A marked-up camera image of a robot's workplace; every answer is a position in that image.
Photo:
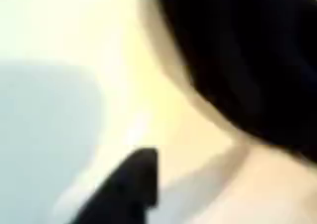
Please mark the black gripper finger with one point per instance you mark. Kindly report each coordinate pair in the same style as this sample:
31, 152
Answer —
125, 191

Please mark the black sock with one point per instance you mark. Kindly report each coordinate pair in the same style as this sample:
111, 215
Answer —
251, 62

